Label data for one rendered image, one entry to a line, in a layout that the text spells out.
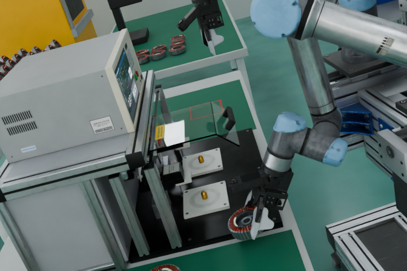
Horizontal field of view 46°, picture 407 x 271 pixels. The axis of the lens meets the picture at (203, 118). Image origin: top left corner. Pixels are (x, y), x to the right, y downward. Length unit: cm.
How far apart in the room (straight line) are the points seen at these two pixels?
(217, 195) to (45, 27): 378
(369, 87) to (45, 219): 112
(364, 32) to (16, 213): 103
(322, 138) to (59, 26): 409
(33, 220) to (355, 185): 192
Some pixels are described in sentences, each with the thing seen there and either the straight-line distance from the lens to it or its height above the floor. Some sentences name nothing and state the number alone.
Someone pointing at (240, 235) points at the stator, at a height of 81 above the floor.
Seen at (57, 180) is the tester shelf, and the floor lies 109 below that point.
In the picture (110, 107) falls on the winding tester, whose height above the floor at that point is 121.
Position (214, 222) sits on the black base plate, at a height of 77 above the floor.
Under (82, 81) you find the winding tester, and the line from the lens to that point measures 137.
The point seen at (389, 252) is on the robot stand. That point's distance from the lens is 215.
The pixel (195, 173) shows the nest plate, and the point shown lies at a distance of 177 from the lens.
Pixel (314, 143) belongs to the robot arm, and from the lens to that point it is 126.
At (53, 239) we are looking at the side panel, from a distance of 149.
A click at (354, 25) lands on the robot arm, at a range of 111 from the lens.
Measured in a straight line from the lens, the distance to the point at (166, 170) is 155.
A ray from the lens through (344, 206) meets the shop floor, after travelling 274.
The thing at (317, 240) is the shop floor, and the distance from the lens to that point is 255.
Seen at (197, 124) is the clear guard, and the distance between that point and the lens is 145.
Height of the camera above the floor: 167
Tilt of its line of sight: 24 degrees down
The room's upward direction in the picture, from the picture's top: 16 degrees counter-clockwise
